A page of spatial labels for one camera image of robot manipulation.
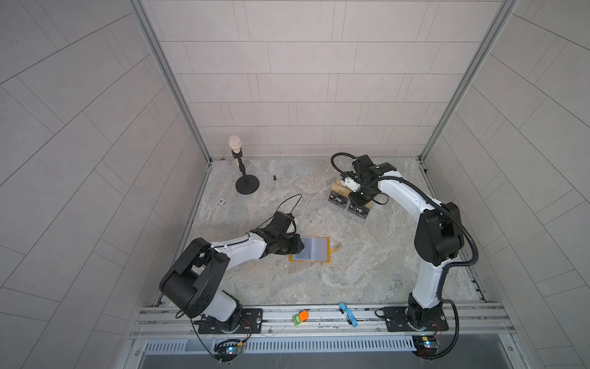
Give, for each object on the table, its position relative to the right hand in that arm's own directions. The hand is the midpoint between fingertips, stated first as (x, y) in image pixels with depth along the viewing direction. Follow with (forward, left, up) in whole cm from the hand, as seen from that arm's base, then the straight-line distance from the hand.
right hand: (355, 200), depth 92 cm
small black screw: (+19, +34, -5) cm, 40 cm away
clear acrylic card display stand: (-3, +1, -6) cm, 7 cm away
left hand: (-15, +21, -7) cm, 27 cm away
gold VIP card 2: (+6, +5, 0) cm, 8 cm away
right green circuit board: (-47, -13, -9) cm, 50 cm away
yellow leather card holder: (-16, +17, -7) cm, 25 cm away
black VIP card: (+3, +6, -3) cm, 8 cm away
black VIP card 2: (-4, -3, -3) cm, 5 cm away
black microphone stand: (+16, +47, -4) cm, 50 cm away
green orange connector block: (-38, +24, -5) cm, 45 cm away
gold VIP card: (+2, +7, +11) cm, 13 cm away
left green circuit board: (-45, +45, -5) cm, 64 cm away
